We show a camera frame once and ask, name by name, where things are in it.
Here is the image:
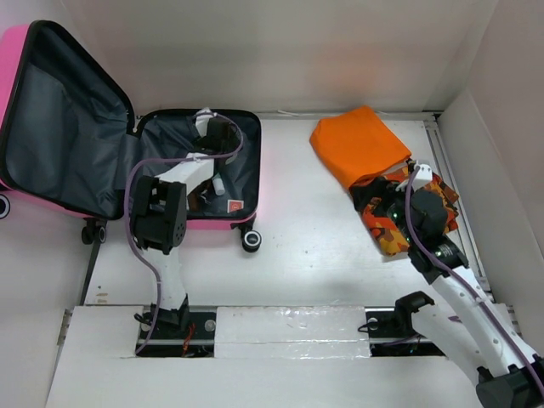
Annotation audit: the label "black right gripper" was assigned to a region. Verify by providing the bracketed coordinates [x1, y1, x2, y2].
[348, 175, 421, 246]

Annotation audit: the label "pink suitcase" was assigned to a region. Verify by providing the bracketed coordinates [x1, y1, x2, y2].
[1, 20, 262, 252]

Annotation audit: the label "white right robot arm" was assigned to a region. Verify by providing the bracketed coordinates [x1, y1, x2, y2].
[349, 176, 543, 407]

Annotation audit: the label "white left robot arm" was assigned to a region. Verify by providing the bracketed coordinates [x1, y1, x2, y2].
[124, 112, 244, 339]

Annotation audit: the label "orange camouflage cloth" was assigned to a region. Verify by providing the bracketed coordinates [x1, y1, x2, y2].
[348, 161, 459, 257]

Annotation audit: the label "green white tube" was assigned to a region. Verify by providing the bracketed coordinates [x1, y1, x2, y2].
[212, 173, 225, 196]

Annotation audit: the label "brown headphones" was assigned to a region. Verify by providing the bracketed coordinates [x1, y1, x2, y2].
[187, 179, 215, 213]

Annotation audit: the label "red card deck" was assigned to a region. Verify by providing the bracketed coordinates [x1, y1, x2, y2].
[227, 200, 244, 213]

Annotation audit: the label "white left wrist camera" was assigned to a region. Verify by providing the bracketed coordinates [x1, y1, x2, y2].
[195, 107, 217, 137]

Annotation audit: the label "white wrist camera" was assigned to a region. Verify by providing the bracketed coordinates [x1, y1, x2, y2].
[410, 160, 434, 190]
[195, 107, 217, 137]

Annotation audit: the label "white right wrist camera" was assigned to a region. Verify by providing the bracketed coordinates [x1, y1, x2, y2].
[410, 160, 434, 190]

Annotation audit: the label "aluminium rail right edge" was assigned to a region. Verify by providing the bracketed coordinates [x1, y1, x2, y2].
[424, 112, 515, 314]

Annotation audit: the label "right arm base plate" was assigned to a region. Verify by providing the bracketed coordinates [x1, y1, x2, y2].
[358, 307, 444, 357]

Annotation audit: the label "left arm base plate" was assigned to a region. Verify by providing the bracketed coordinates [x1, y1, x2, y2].
[135, 309, 217, 359]

